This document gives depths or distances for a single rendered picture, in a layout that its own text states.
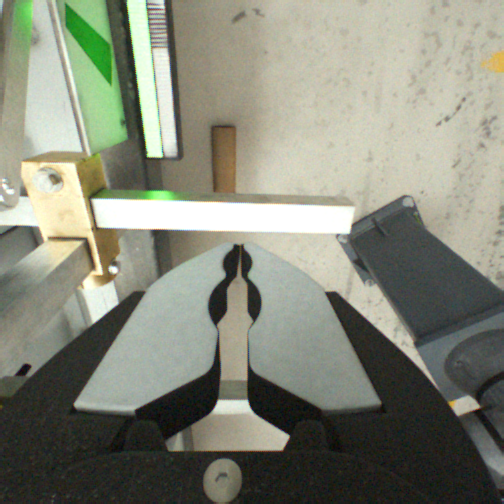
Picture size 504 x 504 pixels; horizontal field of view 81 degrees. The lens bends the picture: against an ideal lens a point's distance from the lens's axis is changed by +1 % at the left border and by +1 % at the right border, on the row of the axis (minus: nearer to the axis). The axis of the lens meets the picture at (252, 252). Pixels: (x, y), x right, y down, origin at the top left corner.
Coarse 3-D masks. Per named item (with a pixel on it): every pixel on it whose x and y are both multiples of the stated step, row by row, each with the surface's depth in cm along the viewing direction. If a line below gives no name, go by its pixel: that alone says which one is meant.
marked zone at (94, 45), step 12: (72, 12) 24; (72, 24) 24; (84, 24) 26; (84, 36) 26; (96, 36) 28; (84, 48) 26; (96, 48) 28; (108, 48) 30; (96, 60) 28; (108, 60) 30; (108, 72) 31
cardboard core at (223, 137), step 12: (216, 132) 95; (228, 132) 94; (216, 144) 96; (228, 144) 96; (216, 156) 98; (228, 156) 98; (216, 168) 100; (228, 168) 100; (216, 180) 102; (228, 180) 102; (216, 192) 105; (228, 192) 104
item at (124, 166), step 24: (48, 0) 30; (120, 0) 30; (120, 24) 31; (120, 48) 32; (120, 72) 33; (72, 96) 34; (120, 144) 37; (120, 168) 38; (144, 168) 38; (120, 240) 43; (144, 240) 43; (168, 240) 51; (144, 264) 45; (168, 264) 51; (120, 288) 47; (144, 288) 47
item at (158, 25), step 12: (156, 0) 30; (156, 12) 30; (156, 24) 31; (156, 36) 31; (156, 48) 32; (168, 48) 32; (156, 60) 32; (168, 60) 32; (156, 72) 33; (168, 72) 33; (156, 84) 33; (168, 84) 33; (168, 96) 34; (168, 108) 35; (168, 120) 35; (168, 132) 36; (168, 144) 37; (168, 156) 37
